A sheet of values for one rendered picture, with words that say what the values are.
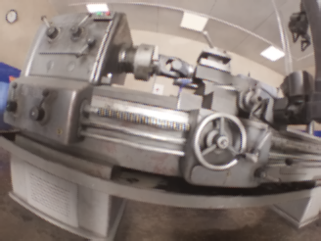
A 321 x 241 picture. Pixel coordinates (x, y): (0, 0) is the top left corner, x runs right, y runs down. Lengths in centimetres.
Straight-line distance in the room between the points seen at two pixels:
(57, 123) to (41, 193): 49
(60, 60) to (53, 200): 78
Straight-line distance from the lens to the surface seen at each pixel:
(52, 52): 97
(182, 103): 68
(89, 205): 82
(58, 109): 67
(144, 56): 89
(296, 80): 40
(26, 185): 108
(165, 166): 73
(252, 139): 68
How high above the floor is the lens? 71
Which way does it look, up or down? 1 degrees up
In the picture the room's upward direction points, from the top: 11 degrees clockwise
